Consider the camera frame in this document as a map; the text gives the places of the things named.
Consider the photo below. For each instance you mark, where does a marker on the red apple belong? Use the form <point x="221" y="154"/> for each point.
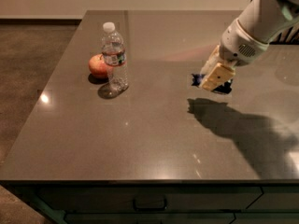
<point x="98" y="67"/>

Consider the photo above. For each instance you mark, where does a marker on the clear plastic water bottle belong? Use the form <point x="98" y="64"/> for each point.
<point x="114" y="55"/>

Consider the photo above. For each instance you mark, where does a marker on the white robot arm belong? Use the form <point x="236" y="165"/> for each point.
<point x="265" y="19"/>

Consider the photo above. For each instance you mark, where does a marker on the blue rxbar blueberry wrapper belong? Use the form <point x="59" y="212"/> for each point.
<point x="222" y="89"/>

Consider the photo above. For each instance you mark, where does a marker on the dark cabinet drawer with handle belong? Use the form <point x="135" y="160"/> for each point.
<point x="144" y="199"/>

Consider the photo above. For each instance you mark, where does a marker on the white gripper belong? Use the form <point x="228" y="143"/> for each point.
<point x="237" y="47"/>

